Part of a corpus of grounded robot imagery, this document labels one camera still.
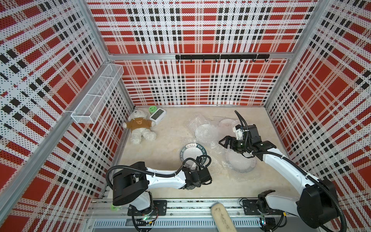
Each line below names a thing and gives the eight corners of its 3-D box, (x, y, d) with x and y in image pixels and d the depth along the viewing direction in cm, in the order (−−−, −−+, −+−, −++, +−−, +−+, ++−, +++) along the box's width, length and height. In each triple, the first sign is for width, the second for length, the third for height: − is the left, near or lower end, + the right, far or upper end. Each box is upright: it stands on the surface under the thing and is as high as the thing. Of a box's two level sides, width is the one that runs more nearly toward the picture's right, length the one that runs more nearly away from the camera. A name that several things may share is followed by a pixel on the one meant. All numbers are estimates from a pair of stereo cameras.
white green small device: (147, 120, 113) (146, 117, 110) (160, 110, 120) (159, 107, 117) (155, 126, 109) (154, 123, 106) (168, 115, 116) (168, 112, 113)
